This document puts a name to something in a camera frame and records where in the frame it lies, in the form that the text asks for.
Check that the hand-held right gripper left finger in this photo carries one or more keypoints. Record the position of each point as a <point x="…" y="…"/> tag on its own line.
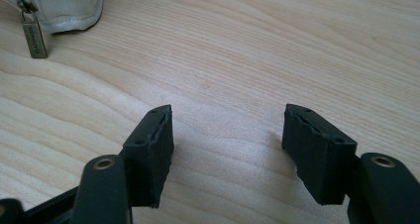
<point x="148" y="164"/>

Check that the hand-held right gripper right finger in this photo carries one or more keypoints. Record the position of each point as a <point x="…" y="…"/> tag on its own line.
<point x="318" y="161"/>

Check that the metal zipper pull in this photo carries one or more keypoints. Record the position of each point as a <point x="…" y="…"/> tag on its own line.
<point x="33" y="35"/>

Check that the white fabric pouch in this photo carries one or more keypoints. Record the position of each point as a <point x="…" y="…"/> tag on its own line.
<point x="64" y="6"/>

